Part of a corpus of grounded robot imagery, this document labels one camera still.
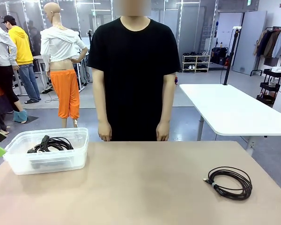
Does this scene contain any person in black t-shirt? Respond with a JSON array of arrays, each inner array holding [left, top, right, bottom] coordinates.
[[87, 0, 181, 142]]

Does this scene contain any mannequin with orange pants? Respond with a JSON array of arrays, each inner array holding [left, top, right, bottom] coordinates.
[[39, 2, 89, 128]]

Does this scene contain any person in yellow hoodie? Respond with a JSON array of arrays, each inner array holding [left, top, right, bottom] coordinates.
[[1, 15, 42, 104]]

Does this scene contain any gray partition panel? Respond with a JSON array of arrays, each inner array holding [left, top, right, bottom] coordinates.
[[232, 11, 268, 76]]

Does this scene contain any person's right hand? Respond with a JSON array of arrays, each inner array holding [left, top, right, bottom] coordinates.
[[97, 123, 113, 142]]

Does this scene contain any person's right forearm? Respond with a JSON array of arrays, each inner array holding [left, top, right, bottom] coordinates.
[[93, 93, 110, 127]]

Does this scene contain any clothes rack with coats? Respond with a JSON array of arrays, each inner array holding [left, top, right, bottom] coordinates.
[[249, 26, 281, 77]]

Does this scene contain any white rounded table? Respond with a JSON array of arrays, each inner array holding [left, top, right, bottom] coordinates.
[[179, 83, 281, 156]]

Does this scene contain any black camera pole stand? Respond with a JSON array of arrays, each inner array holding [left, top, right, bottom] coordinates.
[[221, 26, 242, 86]]

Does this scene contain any mannequin in gray shirt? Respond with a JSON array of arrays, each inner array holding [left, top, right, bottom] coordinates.
[[0, 11, 28, 124]]

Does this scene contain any wooden shoe rack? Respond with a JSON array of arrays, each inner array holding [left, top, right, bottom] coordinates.
[[182, 54, 211, 73]]

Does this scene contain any person's left forearm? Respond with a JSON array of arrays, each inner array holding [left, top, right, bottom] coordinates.
[[158, 93, 176, 126]]

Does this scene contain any person's left hand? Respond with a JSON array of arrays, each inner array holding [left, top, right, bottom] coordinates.
[[155, 121, 170, 142]]

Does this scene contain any black USB cable coil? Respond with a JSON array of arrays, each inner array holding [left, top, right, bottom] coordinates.
[[202, 166, 253, 201]]

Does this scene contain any black bags pile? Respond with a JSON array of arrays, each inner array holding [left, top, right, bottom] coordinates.
[[211, 46, 230, 66]]

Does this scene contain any clear plastic storage container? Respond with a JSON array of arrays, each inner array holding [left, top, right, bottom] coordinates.
[[3, 127, 89, 176]]

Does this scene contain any black trolley cart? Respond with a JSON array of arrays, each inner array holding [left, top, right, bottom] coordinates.
[[256, 67, 281, 107]]

